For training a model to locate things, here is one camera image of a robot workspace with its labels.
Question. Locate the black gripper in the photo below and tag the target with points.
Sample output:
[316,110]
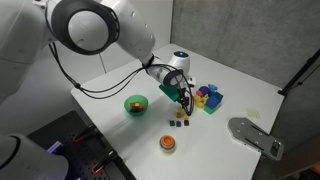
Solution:
[183,93]

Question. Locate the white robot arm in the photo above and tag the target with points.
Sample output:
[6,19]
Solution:
[90,26]

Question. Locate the small yellow block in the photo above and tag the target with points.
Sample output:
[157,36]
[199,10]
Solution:
[180,109]
[186,117]

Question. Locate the small orange block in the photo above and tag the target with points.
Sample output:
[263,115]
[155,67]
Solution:
[178,114]

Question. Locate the small dark brown block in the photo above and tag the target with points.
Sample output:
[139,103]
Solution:
[186,122]

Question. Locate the small dark green block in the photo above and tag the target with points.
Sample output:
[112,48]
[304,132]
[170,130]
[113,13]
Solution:
[178,123]
[172,123]

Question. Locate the large blue toy block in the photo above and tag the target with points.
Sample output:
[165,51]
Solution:
[214,100]

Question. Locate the dark blue block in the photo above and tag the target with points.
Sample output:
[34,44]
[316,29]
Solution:
[134,110]

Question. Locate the green plastic bowl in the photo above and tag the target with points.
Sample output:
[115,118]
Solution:
[128,103]

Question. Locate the yellow toy piece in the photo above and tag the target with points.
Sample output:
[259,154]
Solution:
[200,101]

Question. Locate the orange toy piece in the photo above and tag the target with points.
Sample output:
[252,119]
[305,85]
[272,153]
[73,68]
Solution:
[199,93]

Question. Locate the purple toy piece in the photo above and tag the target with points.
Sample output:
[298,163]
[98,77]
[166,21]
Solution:
[204,90]

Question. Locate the green toy piece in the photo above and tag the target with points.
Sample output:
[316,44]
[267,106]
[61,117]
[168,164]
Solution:
[210,110]

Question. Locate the light blue toy piece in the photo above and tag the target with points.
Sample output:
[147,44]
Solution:
[212,87]

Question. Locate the rainbow stacking cups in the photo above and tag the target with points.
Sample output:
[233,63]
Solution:
[167,145]

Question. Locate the grey metal plate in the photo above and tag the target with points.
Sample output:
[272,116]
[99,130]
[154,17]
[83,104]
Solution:
[253,135]

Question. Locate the black mounting board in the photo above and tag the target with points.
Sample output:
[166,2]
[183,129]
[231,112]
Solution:
[76,153]

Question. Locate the black pole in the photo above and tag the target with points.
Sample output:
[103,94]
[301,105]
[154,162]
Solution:
[301,71]

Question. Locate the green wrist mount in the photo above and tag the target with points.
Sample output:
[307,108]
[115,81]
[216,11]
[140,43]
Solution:
[168,91]

